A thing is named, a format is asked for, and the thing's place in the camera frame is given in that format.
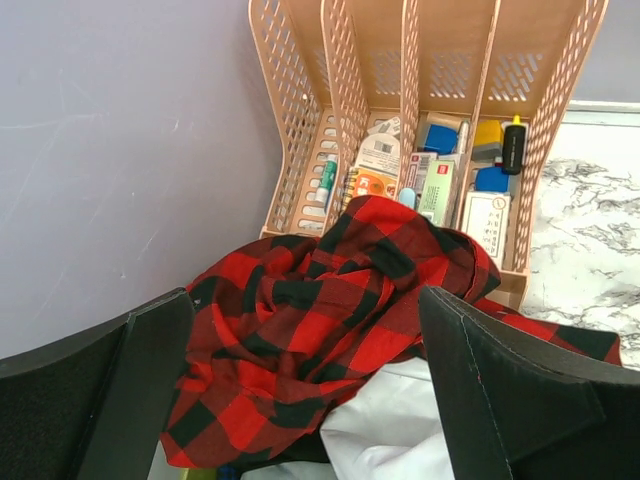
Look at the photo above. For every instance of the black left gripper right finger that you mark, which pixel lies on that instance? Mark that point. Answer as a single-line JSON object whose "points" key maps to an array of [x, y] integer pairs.
{"points": [[514, 406]]}

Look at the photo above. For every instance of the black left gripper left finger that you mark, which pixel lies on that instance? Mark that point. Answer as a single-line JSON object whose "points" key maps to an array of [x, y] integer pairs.
{"points": [[92, 405]]}

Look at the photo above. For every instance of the white crumpled shirt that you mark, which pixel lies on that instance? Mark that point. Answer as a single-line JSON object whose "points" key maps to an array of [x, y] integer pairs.
{"points": [[385, 430]]}

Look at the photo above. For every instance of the red black plaid shirt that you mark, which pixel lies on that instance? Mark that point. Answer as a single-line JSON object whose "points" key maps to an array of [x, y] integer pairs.
{"points": [[288, 327]]}

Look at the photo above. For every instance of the boxes in organizer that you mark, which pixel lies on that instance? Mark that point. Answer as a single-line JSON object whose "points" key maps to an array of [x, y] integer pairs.
{"points": [[435, 182]]}

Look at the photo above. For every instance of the peach file organizer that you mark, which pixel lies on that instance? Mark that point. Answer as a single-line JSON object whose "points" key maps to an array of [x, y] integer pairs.
{"points": [[334, 68]]}

